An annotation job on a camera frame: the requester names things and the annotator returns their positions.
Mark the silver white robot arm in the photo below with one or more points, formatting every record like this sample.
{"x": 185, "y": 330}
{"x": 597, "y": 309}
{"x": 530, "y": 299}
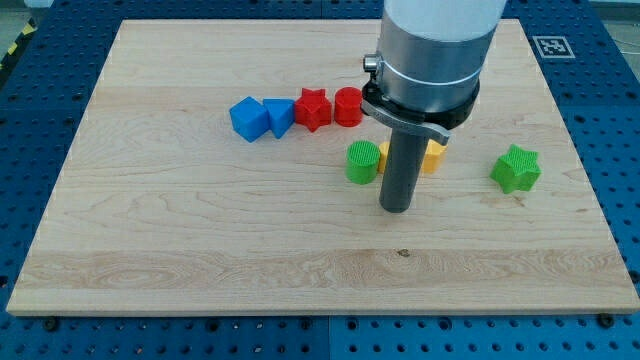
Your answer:
{"x": 424, "y": 80}

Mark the green star block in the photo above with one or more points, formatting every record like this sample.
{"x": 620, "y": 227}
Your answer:
{"x": 516, "y": 170}

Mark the yellow block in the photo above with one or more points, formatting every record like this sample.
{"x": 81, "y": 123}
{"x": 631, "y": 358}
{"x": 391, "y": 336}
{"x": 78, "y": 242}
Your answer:
{"x": 433, "y": 158}

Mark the black tool mount with lever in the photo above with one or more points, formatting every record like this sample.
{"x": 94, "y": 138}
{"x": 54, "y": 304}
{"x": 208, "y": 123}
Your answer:
{"x": 431, "y": 125}

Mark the red star block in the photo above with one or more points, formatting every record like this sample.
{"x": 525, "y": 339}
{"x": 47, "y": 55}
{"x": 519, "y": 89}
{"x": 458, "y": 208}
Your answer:
{"x": 313, "y": 109}

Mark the green cylinder block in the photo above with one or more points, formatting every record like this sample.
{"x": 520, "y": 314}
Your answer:
{"x": 362, "y": 159}

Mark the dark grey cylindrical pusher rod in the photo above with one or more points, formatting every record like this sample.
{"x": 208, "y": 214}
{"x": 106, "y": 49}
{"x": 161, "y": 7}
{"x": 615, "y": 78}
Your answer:
{"x": 403, "y": 166}

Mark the red cylinder block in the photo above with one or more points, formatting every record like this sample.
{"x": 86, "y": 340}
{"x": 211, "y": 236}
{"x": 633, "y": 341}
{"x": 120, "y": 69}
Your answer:
{"x": 347, "y": 111}

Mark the blue cube block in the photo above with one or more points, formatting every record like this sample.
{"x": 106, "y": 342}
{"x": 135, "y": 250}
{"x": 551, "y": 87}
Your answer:
{"x": 250, "y": 119}

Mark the white fiducial marker tag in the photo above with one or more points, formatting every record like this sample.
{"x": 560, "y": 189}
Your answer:
{"x": 553, "y": 47}

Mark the light wooden board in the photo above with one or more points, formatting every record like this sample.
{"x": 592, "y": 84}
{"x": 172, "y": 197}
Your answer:
{"x": 161, "y": 209}

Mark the blue triangle block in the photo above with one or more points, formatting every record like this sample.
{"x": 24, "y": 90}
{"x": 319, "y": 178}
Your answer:
{"x": 281, "y": 115}

